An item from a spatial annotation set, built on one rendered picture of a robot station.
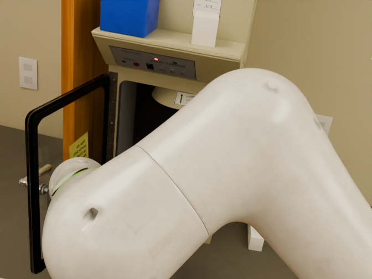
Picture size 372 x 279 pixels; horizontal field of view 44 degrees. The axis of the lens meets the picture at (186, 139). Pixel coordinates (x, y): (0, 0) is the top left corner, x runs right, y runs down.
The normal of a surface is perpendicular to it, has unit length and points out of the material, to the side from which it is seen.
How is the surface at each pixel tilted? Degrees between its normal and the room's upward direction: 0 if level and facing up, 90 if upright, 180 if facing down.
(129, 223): 48
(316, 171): 57
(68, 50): 90
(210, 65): 135
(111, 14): 90
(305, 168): 61
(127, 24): 90
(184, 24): 90
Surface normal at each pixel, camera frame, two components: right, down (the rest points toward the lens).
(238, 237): 0.12, -0.89
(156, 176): 0.03, -0.46
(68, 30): -0.22, 0.42
